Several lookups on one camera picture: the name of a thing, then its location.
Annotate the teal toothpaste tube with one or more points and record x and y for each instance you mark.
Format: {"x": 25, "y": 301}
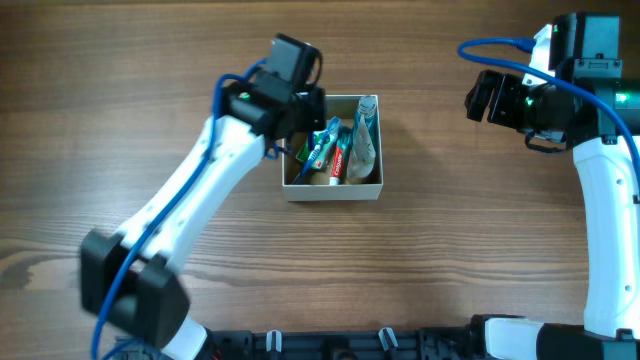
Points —
{"x": 342, "y": 145}

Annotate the white open cardboard box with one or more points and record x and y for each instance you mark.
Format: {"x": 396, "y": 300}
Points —
{"x": 316, "y": 187}

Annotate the blue mouthwash bottle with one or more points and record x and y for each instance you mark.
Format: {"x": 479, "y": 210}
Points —
{"x": 367, "y": 107}

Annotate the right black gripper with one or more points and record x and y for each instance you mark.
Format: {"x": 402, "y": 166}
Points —
{"x": 500, "y": 100}

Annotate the white lotion tube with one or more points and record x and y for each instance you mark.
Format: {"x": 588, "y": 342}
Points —
{"x": 362, "y": 154}

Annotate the blue white toothbrush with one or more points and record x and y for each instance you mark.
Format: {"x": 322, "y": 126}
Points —
{"x": 333, "y": 127}

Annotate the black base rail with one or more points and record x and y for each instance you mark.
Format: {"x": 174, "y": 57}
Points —
{"x": 432, "y": 343}

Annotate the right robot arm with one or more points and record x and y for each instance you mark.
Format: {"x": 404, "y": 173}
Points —
{"x": 603, "y": 139}

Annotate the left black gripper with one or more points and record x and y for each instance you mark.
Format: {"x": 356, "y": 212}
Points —
{"x": 310, "y": 110}

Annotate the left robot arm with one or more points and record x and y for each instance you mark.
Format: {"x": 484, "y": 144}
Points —
{"x": 130, "y": 279}

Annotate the green soap packet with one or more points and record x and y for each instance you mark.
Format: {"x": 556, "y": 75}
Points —
{"x": 327, "y": 145}

